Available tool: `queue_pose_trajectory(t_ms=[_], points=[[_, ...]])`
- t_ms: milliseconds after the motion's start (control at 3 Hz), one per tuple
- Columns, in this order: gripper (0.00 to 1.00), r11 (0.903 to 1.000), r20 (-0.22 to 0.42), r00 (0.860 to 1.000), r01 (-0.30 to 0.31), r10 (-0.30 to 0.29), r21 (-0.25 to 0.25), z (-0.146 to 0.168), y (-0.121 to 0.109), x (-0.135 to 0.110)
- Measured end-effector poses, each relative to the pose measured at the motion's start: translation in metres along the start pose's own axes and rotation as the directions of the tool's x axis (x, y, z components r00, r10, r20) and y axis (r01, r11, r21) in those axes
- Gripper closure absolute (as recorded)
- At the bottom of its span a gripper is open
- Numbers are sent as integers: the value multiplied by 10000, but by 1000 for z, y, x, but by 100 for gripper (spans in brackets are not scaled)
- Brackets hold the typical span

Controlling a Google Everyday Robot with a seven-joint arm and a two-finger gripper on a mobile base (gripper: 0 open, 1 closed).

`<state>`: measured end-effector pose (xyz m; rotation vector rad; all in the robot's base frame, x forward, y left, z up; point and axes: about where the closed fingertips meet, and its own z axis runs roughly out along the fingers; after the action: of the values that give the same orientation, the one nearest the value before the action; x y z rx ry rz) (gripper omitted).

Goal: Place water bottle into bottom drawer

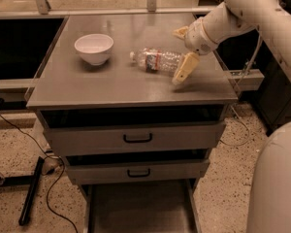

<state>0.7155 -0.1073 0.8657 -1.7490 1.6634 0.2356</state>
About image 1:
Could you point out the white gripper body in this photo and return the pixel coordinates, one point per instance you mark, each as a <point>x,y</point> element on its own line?
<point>197,38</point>

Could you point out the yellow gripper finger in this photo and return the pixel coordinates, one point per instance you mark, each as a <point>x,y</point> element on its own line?
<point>180,32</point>
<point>187,64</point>

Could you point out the clear plastic water bottle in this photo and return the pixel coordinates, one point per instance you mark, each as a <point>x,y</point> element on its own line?
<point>156,61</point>

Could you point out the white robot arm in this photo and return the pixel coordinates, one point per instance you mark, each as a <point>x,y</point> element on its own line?
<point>270,195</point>

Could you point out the grey drawer cabinet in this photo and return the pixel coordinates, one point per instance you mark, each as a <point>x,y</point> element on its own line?
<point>69,83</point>

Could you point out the grey top drawer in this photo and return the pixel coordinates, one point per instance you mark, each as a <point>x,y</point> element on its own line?
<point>100,131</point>

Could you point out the grey drawer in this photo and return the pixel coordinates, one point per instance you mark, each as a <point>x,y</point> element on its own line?
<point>147,207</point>
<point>100,131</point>
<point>112,167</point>

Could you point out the grey bottom drawer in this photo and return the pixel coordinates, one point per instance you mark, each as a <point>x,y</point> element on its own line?
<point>147,207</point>

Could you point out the grey middle drawer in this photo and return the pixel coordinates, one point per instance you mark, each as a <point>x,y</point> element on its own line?
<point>112,167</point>

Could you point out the white ceramic bowl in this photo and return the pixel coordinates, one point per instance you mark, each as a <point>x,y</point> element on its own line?
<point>94,49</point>

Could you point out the dark cabinet at right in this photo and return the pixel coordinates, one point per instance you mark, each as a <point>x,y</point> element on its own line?
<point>272,100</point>

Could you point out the black metal floor bar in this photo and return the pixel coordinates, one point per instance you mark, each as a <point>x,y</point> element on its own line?
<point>32,182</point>

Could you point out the black top drawer handle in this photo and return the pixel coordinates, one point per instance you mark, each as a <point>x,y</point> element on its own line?
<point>130,139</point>

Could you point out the black drawer handle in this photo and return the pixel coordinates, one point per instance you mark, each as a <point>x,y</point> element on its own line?
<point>130,139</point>
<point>138,173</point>

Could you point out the black middle drawer handle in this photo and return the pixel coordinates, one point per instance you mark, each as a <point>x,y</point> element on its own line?
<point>138,173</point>

